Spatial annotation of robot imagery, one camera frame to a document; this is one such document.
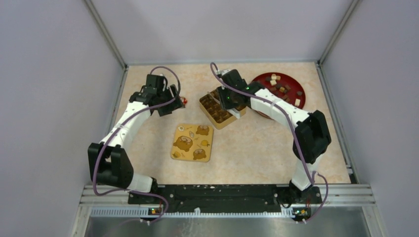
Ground gold chocolate tin box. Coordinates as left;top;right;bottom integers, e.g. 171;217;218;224
199;90;247;130

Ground silver metal tongs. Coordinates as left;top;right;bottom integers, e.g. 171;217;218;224
214;89;242;119

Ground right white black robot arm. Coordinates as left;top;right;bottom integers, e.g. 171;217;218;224
212;69;331;203

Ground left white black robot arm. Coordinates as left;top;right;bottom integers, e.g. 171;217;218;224
87;74;184;204

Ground white chocolate cube right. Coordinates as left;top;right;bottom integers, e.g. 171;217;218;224
294;99;301;107

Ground yellow bear tin lid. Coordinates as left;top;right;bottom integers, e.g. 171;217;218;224
170;123;214;162

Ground red round plate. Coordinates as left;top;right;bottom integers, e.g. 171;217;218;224
251;72;309;123

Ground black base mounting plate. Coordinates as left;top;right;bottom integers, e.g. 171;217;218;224
127;184;323;214

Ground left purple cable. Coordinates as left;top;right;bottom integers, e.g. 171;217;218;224
92;66;182;197

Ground purple cable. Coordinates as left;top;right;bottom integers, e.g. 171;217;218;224
92;66;182;197
209;62;329;223

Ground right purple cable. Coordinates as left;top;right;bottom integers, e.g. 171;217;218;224
209;62;329;223

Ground grey aluminium rail frame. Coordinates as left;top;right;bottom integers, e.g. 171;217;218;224
72;184;388;237

